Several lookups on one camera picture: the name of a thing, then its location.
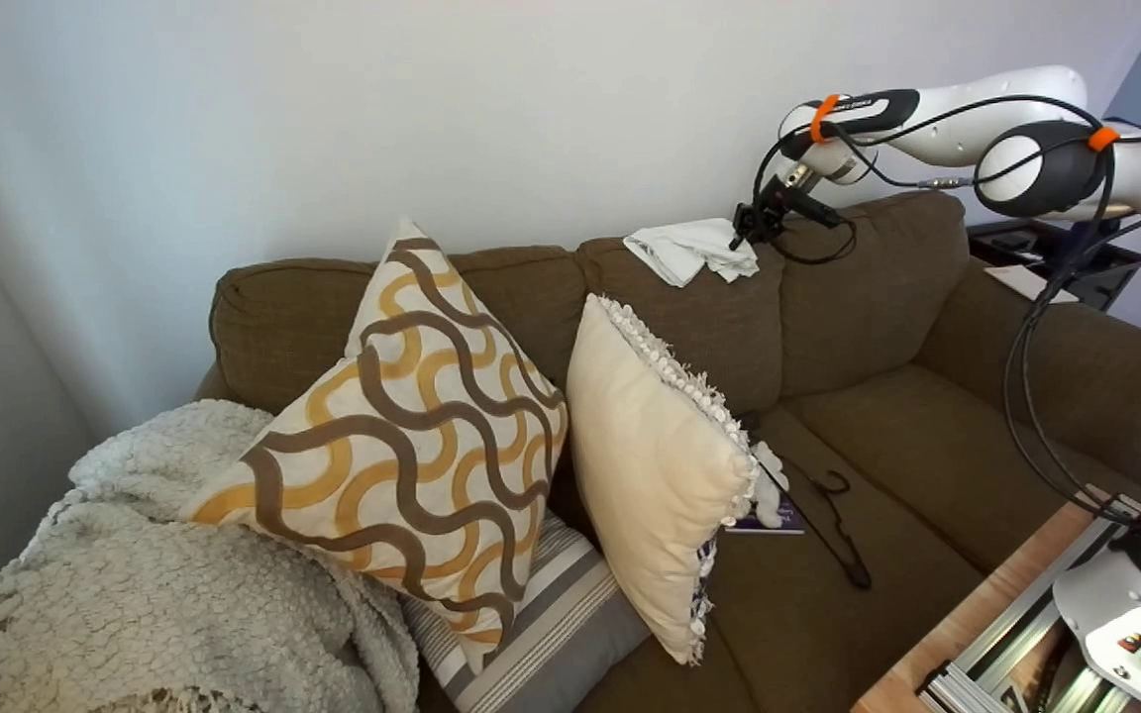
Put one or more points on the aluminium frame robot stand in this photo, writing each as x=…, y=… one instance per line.
x=993, y=659

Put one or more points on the fringed woven throw pillow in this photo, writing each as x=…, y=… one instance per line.
x=653, y=461

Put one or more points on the brown fabric sofa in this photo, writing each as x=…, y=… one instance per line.
x=942, y=450

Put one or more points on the black side table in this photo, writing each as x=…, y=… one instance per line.
x=1061, y=257

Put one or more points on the white paper sheet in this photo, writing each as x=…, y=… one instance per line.
x=1011, y=278

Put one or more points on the white towel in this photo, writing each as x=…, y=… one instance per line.
x=683, y=248

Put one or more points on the grey striped cushion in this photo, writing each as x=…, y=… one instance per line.
x=533, y=635

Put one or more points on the small white crumpled cloth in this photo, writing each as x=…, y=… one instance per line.
x=769, y=475

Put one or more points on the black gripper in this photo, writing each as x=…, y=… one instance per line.
x=803, y=205

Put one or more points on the grey knit blanket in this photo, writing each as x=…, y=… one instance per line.
x=136, y=581

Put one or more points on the purple flat book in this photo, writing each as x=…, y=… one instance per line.
x=769, y=523

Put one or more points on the wavy patterned throw pillow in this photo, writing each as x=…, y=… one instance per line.
x=414, y=450

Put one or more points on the black clothes hanger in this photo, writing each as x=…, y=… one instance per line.
x=840, y=540

